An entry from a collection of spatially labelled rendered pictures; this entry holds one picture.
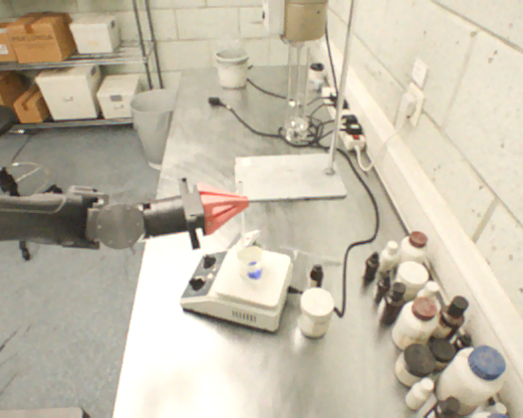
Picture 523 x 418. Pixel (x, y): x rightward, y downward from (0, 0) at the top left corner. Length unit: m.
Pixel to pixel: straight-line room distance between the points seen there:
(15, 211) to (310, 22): 0.63
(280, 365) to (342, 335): 0.13
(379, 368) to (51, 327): 1.42
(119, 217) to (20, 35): 2.42
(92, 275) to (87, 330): 0.30
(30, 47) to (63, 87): 0.30
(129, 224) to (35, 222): 0.10
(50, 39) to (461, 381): 2.66
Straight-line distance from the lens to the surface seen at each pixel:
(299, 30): 0.82
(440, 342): 0.73
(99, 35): 2.75
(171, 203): 0.54
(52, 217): 0.49
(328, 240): 0.88
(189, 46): 3.00
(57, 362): 1.71
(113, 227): 0.47
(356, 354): 0.72
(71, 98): 2.90
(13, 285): 2.06
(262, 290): 0.67
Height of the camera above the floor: 1.38
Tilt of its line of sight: 42 degrees down
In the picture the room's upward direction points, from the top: straight up
